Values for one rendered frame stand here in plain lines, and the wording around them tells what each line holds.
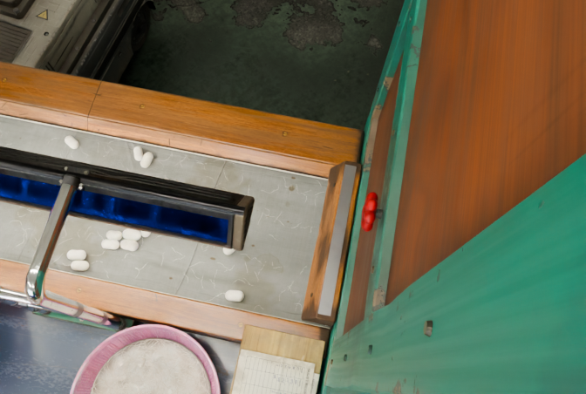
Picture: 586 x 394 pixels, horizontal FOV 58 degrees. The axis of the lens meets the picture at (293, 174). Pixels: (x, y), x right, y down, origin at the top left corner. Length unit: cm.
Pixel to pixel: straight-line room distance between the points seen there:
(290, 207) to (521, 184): 89
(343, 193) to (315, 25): 133
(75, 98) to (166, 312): 51
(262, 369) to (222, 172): 40
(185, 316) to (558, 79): 90
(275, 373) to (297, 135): 48
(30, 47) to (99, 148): 61
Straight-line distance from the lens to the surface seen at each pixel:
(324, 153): 112
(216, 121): 116
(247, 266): 107
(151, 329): 107
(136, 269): 111
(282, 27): 223
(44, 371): 121
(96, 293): 110
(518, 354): 18
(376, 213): 58
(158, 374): 108
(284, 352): 101
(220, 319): 104
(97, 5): 191
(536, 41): 27
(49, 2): 183
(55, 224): 76
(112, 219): 80
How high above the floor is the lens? 179
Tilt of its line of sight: 69 degrees down
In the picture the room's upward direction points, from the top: 2 degrees clockwise
